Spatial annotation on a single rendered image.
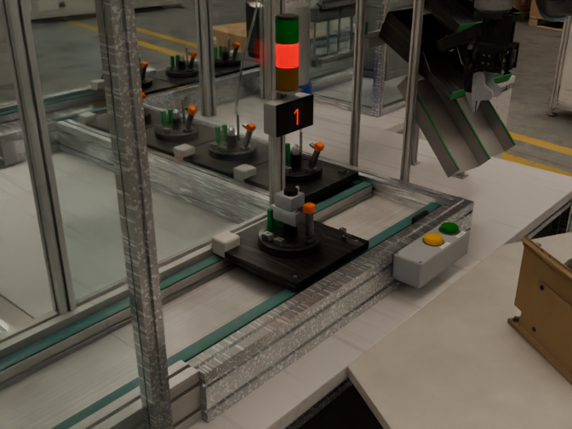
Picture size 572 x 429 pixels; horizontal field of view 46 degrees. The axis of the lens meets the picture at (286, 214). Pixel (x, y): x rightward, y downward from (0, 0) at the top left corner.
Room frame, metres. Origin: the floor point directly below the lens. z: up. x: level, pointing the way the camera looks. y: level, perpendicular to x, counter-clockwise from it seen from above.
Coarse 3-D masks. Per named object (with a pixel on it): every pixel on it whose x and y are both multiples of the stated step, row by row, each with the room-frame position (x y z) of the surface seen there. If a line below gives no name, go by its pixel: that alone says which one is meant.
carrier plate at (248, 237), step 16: (256, 224) 1.37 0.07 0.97; (320, 224) 1.37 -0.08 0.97; (240, 240) 1.29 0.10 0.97; (256, 240) 1.29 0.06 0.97; (336, 240) 1.29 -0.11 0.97; (352, 240) 1.29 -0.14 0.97; (240, 256) 1.22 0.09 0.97; (256, 256) 1.22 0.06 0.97; (272, 256) 1.22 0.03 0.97; (320, 256) 1.22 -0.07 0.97; (336, 256) 1.22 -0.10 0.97; (352, 256) 1.24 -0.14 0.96; (256, 272) 1.18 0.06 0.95; (272, 272) 1.15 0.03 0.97; (288, 272) 1.15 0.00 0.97; (304, 272) 1.15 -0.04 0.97; (320, 272) 1.16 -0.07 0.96; (288, 288) 1.12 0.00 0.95
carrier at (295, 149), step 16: (288, 144) 1.71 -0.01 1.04; (288, 160) 1.71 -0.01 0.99; (304, 160) 1.72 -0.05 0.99; (320, 160) 1.77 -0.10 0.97; (288, 176) 1.61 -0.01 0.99; (304, 176) 1.61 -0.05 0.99; (320, 176) 1.65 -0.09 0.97; (336, 176) 1.65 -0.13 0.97; (352, 176) 1.67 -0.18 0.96; (304, 192) 1.54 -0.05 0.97; (320, 192) 1.56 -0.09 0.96
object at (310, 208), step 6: (306, 204) 1.24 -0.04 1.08; (312, 204) 1.24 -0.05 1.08; (300, 210) 1.25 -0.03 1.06; (306, 210) 1.23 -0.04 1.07; (312, 210) 1.24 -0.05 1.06; (306, 216) 1.24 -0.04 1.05; (312, 216) 1.24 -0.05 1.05; (306, 222) 1.24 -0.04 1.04; (312, 222) 1.24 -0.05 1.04; (306, 228) 1.24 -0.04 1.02; (312, 228) 1.24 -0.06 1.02; (306, 234) 1.24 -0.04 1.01; (312, 234) 1.24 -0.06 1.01
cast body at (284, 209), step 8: (280, 192) 1.28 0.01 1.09; (288, 192) 1.26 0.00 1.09; (296, 192) 1.27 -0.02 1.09; (280, 200) 1.27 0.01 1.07; (288, 200) 1.25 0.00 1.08; (296, 200) 1.26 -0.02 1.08; (304, 200) 1.28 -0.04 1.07; (272, 208) 1.30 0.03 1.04; (280, 208) 1.27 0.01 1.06; (288, 208) 1.25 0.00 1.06; (296, 208) 1.26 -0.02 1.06; (280, 216) 1.27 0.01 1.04; (288, 216) 1.25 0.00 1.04; (296, 216) 1.24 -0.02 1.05; (304, 216) 1.26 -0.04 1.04; (288, 224) 1.25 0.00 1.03; (296, 224) 1.24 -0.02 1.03
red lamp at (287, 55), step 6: (276, 48) 1.43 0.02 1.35; (282, 48) 1.42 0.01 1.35; (288, 48) 1.42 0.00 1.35; (294, 48) 1.42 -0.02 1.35; (276, 54) 1.44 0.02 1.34; (282, 54) 1.42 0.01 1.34; (288, 54) 1.42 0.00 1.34; (294, 54) 1.42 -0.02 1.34; (276, 60) 1.44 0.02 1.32; (282, 60) 1.42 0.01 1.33; (288, 60) 1.42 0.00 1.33; (294, 60) 1.42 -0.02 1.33; (282, 66) 1.42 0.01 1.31; (288, 66) 1.42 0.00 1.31; (294, 66) 1.42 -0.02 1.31
